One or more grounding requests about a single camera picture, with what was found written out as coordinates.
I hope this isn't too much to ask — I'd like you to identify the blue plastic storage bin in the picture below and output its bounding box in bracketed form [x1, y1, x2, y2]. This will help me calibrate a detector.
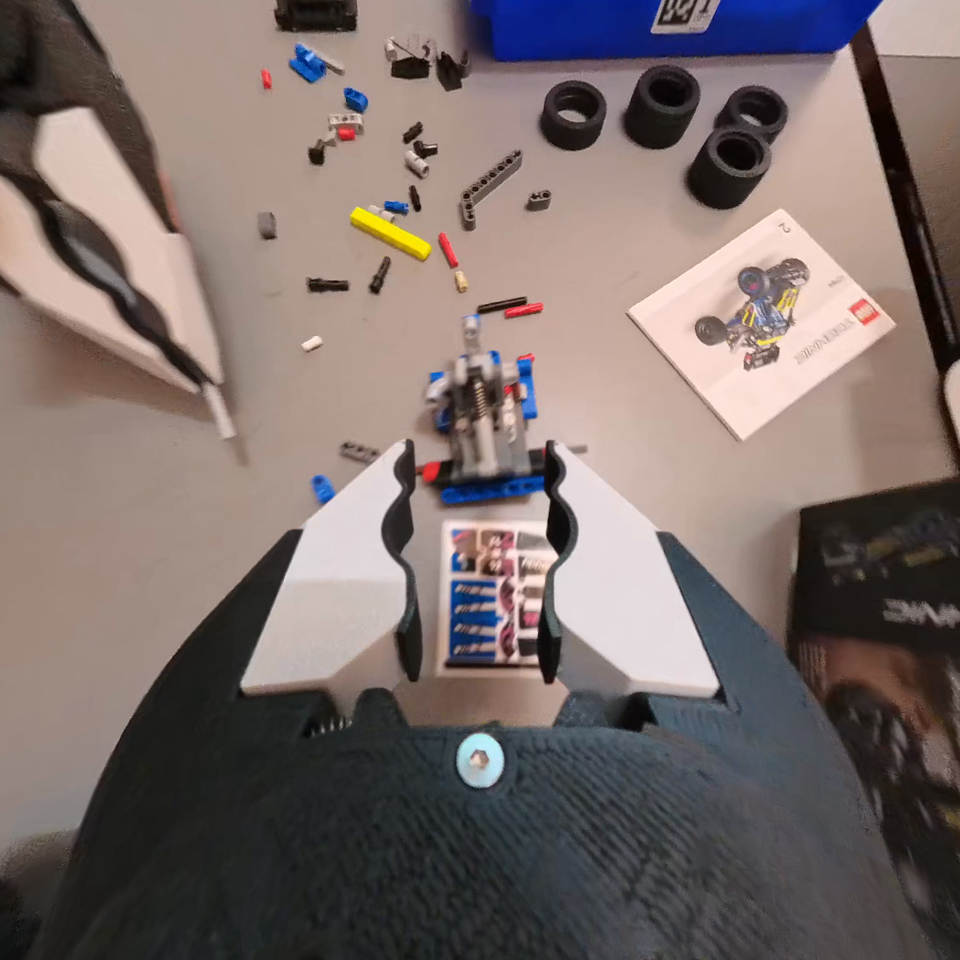
[468, 0, 886, 63]

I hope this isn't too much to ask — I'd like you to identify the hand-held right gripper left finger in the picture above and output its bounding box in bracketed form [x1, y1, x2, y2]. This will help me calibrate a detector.
[240, 438, 423, 695]

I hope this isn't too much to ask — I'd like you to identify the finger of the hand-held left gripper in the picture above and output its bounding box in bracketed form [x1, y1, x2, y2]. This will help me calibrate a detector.
[0, 172, 204, 395]
[33, 105, 226, 391]

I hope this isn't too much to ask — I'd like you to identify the black lego beam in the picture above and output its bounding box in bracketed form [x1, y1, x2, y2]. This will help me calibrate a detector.
[273, 0, 357, 33]

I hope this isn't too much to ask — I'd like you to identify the black cardboard box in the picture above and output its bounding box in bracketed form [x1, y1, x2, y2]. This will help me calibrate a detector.
[787, 480, 960, 960]

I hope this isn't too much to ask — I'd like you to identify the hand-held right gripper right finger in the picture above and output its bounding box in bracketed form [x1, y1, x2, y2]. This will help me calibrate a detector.
[538, 441, 721, 695]

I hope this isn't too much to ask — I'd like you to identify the closed lego instruction booklet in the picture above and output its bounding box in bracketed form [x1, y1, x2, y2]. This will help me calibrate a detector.
[626, 208, 897, 442]

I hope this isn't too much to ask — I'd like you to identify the grey and black lego piece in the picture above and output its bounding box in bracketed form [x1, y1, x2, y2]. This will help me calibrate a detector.
[384, 33, 436, 80]

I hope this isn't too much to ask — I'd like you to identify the lego sticker sheet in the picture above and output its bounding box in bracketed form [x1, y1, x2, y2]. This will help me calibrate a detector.
[437, 519, 560, 676]

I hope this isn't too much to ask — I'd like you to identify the grey and blue lego chassis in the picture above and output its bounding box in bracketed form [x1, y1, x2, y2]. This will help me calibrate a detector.
[423, 313, 590, 505]

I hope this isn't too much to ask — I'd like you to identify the dark grey L-shaped lego beam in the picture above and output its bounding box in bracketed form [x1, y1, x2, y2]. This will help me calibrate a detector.
[459, 150, 525, 231]

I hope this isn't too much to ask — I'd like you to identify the yellow lego beam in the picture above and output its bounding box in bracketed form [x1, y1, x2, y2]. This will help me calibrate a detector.
[350, 206, 432, 262]

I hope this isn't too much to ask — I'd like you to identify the light grey lego axle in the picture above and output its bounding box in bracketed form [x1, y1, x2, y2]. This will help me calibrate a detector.
[201, 381, 237, 441]

